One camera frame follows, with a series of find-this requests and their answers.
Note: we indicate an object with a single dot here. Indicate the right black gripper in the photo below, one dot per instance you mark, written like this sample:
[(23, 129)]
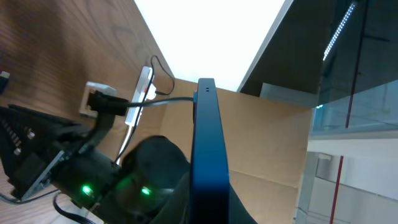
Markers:
[(39, 149)]

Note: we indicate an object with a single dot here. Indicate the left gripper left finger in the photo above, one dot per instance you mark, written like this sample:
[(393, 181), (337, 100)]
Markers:
[(175, 211)]

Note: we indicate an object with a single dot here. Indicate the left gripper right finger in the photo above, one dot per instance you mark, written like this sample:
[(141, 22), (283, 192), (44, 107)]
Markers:
[(237, 212)]

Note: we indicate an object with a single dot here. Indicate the blue Galaxy smartphone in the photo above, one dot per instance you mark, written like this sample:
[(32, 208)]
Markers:
[(209, 173)]

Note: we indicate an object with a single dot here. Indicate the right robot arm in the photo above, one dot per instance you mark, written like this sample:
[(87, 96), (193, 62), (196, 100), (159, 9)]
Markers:
[(138, 187)]

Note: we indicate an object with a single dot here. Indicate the white charger plug adapter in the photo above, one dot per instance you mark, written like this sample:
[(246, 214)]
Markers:
[(150, 92)]

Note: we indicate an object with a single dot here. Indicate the white power strip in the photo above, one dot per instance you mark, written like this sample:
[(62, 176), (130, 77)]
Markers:
[(138, 95)]

